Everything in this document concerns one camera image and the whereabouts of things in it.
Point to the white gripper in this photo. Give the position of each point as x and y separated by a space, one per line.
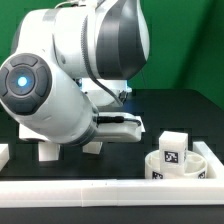
115 127

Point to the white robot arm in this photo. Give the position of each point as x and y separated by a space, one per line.
63 66

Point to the white block at left edge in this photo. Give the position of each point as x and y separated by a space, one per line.
4 155

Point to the white obstacle wall frame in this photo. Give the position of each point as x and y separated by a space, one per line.
87 193

